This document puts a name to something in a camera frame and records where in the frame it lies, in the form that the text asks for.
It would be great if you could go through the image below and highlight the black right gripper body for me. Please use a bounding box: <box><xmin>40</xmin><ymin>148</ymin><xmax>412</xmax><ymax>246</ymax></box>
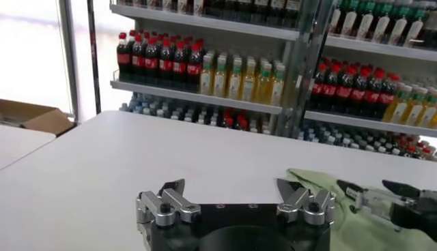
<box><xmin>391</xmin><ymin>197</ymin><xmax>437</xmax><ymax>241</ymax></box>

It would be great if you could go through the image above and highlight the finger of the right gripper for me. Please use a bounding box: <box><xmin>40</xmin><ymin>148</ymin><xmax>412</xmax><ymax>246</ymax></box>
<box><xmin>382</xmin><ymin>179</ymin><xmax>437</xmax><ymax>205</ymax></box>
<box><xmin>336</xmin><ymin>179</ymin><xmax>397</xmax><ymax>219</ymax></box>

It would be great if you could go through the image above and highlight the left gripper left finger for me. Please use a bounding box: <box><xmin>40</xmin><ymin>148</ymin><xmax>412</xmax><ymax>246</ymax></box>
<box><xmin>135</xmin><ymin>179</ymin><xmax>202</xmax><ymax>228</ymax></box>

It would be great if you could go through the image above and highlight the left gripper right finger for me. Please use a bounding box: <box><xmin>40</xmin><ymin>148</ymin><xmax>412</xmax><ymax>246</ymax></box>
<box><xmin>275</xmin><ymin>178</ymin><xmax>336</xmax><ymax>226</ymax></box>

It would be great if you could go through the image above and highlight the light green shirt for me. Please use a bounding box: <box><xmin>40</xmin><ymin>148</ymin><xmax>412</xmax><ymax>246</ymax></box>
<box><xmin>285</xmin><ymin>168</ymin><xmax>437</xmax><ymax>251</ymax></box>

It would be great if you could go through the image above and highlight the yellow tea bottle white cap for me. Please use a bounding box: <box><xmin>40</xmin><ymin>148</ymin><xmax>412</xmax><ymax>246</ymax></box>
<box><xmin>199</xmin><ymin>54</ymin><xmax>214</xmax><ymax>95</ymax></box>
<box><xmin>213</xmin><ymin>56</ymin><xmax>229</xmax><ymax>98</ymax></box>
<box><xmin>418</xmin><ymin>90</ymin><xmax>437</xmax><ymax>129</ymax></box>
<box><xmin>401</xmin><ymin>87</ymin><xmax>427</xmax><ymax>126</ymax></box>
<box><xmin>270</xmin><ymin>64</ymin><xmax>286</xmax><ymax>107</ymax></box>
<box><xmin>241</xmin><ymin>59</ymin><xmax>257</xmax><ymax>102</ymax></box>
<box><xmin>227</xmin><ymin>57</ymin><xmax>244</xmax><ymax>100</ymax></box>
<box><xmin>382</xmin><ymin>84</ymin><xmax>413</xmax><ymax>123</ymax></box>
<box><xmin>255</xmin><ymin>61</ymin><xmax>272</xmax><ymax>105</ymax></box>

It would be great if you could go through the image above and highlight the cola bottle red cap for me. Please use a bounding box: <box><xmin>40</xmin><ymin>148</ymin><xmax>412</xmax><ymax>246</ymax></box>
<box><xmin>365</xmin><ymin>70</ymin><xmax>382</xmax><ymax>117</ymax></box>
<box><xmin>324</xmin><ymin>63</ymin><xmax>339</xmax><ymax>112</ymax></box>
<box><xmin>172</xmin><ymin>40</ymin><xmax>188</xmax><ymax>90</ymax></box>
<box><xmin>158</xmin><ymin>38</ymin><xmax>174</xmax><ymax>88</ymax></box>
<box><xmin>186</xmin><ymin>42</ymin><xmax>204</xmax><ymax>92</ymax></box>
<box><xmin>378</xmin><ymin>73</ymin><xmax>401</xmax><ymax>119</ymax></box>
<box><xmin>144</xmin><ymin>35</ymin><xmax>160</xmax><ymax>86</ymax></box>
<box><xmin>336</xmin><ymin>65</ymin><xmax>353</xmax><ymax>113</ymax></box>
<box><xmin>116</xmin><ymin>32</ymin><xmax>132</xmax><ymax>82</ymax></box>
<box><xmin>130</xmin><ymin>33</ymin><xmax>145</xmax><ymax>84</ymax></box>
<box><xmin>350</xmin><ymin>67</ymin><xmax>368</xmax><ymax>115</ymax></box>
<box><xmin>311</xmin><ymin>63</ymin><xmax>327</xmax><ymax>110</ymax></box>

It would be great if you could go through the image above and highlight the brown cardboard box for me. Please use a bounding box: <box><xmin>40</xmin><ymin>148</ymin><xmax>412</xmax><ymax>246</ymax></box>
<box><xmin>0</xmin><ymin>98</ymin><xmax>76</xmax><ymax>136</ymax></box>

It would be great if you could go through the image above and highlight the grey metal shelving unit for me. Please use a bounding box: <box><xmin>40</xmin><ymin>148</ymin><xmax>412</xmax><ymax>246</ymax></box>
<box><xmin>109</xmin><ymin>0</ymin><xmax>305</xmax><ymax>137</ymax></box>
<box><xmin>276</xmin><ymin>0</ymin><xmax>437</xmax><ymax>161</ymax></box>

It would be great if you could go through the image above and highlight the dark tea bottle green cap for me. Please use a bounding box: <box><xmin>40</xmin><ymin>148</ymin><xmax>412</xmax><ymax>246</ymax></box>
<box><xmin>404</xmin><ymin>1</ymin><xmax>425</xmax><ymax>48</ymax></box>
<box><xmin>341</xmin><ymin>0</ymin><xmax>359</xmax><ymax>38</ymax></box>
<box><xmin>329</xmin><ymin>0</ymin><xmax>344</xmax><ymax>35</ymax></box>
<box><xmin>371</xmin><ymin>0</ymin><xmax>391</xmax><ymax>42</ymax></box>
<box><xmin>356</xmin><ymin>0</ymin><xmax>375</xmax><ymax>40</ymax></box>
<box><xmin>389</xmin><ymin>0</ymin><xmax>408</xmax><ymax>45</ymax></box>

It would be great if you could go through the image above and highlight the dark bottle with pale label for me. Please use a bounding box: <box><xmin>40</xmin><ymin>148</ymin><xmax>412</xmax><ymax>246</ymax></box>
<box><xmin>423</xmin><ymin>3</ymin><xmax>437</xmax><ymax>49</ymax></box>

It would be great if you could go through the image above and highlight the black window frame post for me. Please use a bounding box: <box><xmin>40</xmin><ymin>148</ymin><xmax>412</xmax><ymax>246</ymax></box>
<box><xmin>86</xmin><ymin>0</ymin><xmax>103</xmax><ymax>115</ymax></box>

